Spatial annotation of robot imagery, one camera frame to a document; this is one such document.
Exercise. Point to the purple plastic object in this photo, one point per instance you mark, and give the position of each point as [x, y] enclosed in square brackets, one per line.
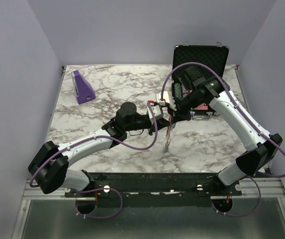
[83, 90]

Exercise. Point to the right aluminium rail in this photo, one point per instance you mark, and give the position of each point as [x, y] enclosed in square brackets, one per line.
[269, 188]

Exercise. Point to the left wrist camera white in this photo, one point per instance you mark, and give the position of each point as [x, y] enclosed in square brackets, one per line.
[154, 111]

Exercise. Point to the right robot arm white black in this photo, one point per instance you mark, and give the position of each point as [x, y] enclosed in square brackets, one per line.
[260, 145]

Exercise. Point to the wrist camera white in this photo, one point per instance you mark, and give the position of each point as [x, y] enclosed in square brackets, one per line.
[166, 100]
[154, 111]

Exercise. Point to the green purple chip stack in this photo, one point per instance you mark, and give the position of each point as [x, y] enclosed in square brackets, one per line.
[177, 91]

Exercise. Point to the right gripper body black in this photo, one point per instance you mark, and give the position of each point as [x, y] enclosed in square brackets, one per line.
[184, 106]

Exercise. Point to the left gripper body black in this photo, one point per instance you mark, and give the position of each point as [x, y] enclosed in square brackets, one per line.
[153, 127]

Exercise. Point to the black mounting base plate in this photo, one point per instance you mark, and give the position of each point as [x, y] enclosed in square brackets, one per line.
[156, 190]

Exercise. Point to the black poker chip case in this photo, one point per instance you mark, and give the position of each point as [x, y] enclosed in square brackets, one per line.
[199, 57]

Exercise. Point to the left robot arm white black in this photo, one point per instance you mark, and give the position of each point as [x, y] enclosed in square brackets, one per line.
[50, 168]

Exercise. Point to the red handled metal key holder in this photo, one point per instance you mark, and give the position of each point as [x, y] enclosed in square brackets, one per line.
[168, 134]

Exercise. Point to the pink playing card deck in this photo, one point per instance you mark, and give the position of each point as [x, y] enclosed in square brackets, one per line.
[202, 107]

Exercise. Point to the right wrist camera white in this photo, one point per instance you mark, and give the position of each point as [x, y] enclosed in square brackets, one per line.
[166, 100]

